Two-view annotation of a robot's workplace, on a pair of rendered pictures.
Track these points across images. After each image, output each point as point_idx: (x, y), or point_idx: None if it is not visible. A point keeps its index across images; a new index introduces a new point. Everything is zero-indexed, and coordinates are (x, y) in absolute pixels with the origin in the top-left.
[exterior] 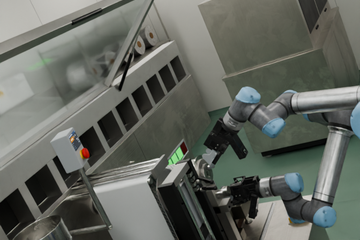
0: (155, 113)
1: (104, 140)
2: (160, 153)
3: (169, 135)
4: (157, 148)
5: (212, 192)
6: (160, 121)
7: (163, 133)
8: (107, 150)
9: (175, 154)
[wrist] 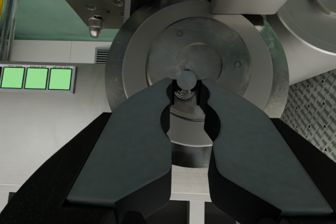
0: (16, 179)
1: (193, 220)
2: (66, 112)
3: (9, 121)
4: (66, 123)
5: None
6: (12, 158)
7: (26, 135)
8: (197, 201)
9: (25, 83)
